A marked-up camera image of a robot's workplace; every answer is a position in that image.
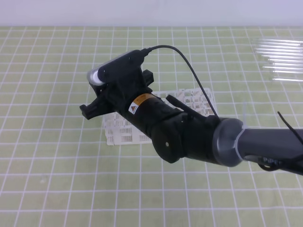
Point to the green checkered tablecloth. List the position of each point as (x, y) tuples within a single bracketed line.
[(56, 169)]

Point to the clear test tube third row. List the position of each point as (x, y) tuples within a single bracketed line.
[(282, 57)]

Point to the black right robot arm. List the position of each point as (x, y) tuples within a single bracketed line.
[(177, 131)]

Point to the clear test tube top row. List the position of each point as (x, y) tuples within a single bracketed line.
[(278, 42)]

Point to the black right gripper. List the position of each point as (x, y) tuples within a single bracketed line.
[(118, 95)]

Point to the clear test tube bottom row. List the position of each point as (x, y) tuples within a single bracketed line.
[(287, 79)]

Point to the clear test tube fourth row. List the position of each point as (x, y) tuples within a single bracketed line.
[(296, 64)]

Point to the clear test tube fifth row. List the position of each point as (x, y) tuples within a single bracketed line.
[(284, 69)]

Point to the white plastic test tube rack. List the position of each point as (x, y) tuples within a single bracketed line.
[(119, 131)]

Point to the clear test tube second row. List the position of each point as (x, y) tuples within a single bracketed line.
[(272, 50)]

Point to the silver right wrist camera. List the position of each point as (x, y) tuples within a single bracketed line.
[(116, 68)]

